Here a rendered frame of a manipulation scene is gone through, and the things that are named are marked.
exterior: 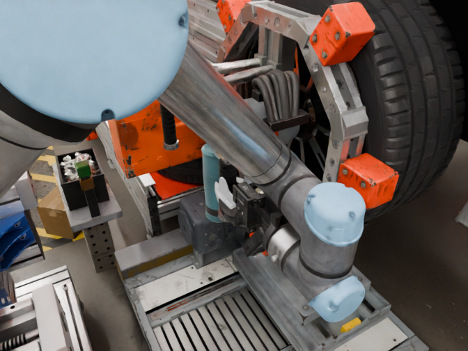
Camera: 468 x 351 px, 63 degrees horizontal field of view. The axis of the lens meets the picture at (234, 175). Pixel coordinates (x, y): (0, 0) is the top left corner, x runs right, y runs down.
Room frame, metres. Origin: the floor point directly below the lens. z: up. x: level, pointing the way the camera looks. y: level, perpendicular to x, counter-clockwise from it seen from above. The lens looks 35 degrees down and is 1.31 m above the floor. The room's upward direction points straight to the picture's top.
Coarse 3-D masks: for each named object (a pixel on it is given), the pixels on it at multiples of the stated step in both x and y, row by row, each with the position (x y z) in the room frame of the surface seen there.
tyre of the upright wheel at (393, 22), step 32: (288, 0) 0.97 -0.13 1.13; (320, 0) 0.87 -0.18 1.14; (352, 0) 0.82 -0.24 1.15; (384, 0) 0.85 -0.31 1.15; (416, 0) 0.88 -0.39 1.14; (384, 32) 0.77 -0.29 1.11; (416, 32) 0.80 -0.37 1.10; (448, 32) 0.83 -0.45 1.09; (352, 64) 0.77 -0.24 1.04; (384, 64) 0.71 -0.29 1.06; (416, 64) 0.75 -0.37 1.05; (448, 64) 0.78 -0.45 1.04; (384, 96) 0.69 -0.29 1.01; (416, 96) 0.70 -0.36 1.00; (448, 96) 0.74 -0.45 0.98; (384, 128) 0.67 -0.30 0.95; (416, 128) 0.68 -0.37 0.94; (448, 128) 0.73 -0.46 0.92; (384, 160) 0.65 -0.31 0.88; (416, 160) 0.68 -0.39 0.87; (448, 160) 0.74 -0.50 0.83; (416, 192) 0.73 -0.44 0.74
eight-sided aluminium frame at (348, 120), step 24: (264, 0) 1.00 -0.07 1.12; (240, 24) 1.00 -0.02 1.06; (264, 24) 0.91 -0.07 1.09; (288, 24) 0.83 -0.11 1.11; (312, 24) 0.79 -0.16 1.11; (240, 48) 1.08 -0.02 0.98; (312, 48) 0.76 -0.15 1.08; (312, 72) 0.75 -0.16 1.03; (336, 72) 0.75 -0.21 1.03; (336, 96) 0.69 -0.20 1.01; (336, 120) 0.67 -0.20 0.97; (360, 120) 0.67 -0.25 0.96; (336, 144) 0.67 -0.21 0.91; (360, 144) 0.67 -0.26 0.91; (336, 168) 0.65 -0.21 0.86
